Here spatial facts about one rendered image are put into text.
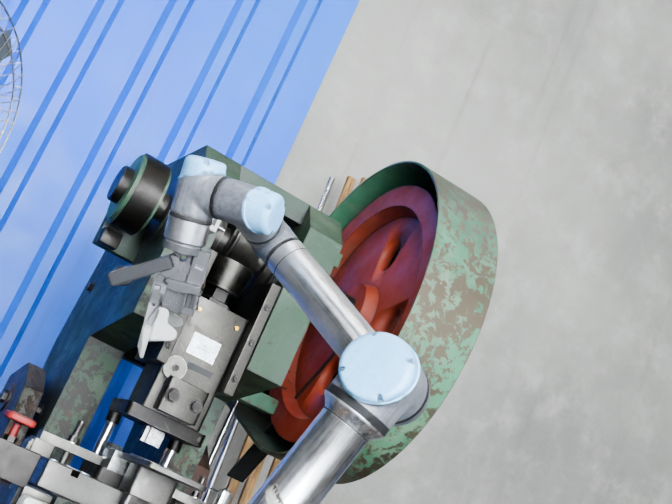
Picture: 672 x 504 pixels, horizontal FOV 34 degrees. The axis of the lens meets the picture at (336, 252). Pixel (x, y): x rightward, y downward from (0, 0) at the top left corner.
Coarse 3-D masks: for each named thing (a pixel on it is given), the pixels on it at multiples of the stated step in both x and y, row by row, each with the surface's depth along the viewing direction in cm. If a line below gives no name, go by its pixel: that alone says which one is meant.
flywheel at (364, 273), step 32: (416, 192) 276; (352, 224) 302; (384, 224) 292; (416, 224) 275; (352, 256) 300; (384, 256) 285; (416, 256) 266; (352, 288) 281; (384, 288) 273; (416, 288) 250; (384, 320) 266; (320, 352) 287; (288, 384) 290; (320, 384) 279; (288, 416) 276
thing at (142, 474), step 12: (120, 456) 239; (132, 456) 232; (132, 468) 235; (144, 468) 232; (156, 468) 221; (132, 480) 232; (144, 480) 232; (156, 480) 233; (168, 480) 234; (180, 480) 223; (192, 480) 224; (132, 492) 231; (144, 492) 232; (156, 492) 233; (168, 492) 234
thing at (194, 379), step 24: (216, 312) 252; (192, 336) 249; (216, 336) 252; (240, 336) 254; (168, 360) 245; (192, 360) 249; (216, 360) 251; (144, 384) 249; (168, 384) 243; (192, 384) 248; (216, 384) 251; (168, 408) 242; (192, 408) 244
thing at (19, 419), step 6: (6, 414) 215; (12, 414) 213; (18, 414) 214; (18, 420) 214; (24, 420) 214; (30, 420) 215; (12, 426) 216; (18, 426) 216; (30, 426) 215; (12, 432) 215
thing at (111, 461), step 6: (108, 450) 248; (114, 450) 244; (102, 456) 249; (108, 456) 245; (114, 456) 243; (102, 462) 247; (108, 462) 243; (114, 462) 243; (120, 462) 243; (126, 462) 244; (108, 468) 242; (114, 468) 243; (120, 468) 243; (126, 468) 244
